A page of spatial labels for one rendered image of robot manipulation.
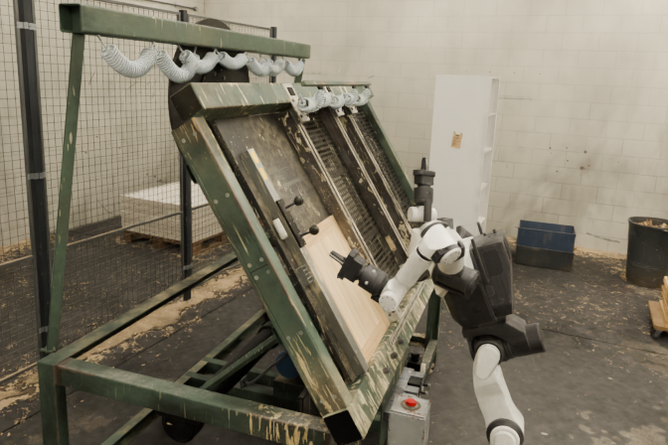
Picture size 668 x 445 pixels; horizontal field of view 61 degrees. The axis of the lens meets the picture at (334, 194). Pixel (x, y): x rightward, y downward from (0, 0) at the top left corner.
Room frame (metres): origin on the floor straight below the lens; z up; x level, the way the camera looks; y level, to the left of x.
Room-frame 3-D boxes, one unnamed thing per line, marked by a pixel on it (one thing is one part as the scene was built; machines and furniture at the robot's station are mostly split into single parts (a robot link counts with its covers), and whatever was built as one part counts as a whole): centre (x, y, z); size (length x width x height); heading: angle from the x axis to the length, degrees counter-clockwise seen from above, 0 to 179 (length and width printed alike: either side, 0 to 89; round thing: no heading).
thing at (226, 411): (2.94, 0.20, 0.41); 2.20 x 1.38 x 0.83; 162
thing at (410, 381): (2.13, -0.36, 0.69); 0.50 x 0.14 x 0.24; 162
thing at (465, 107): (6.31, -1.42, 1.03); 0.61 x 0.58 x 2.05; 156
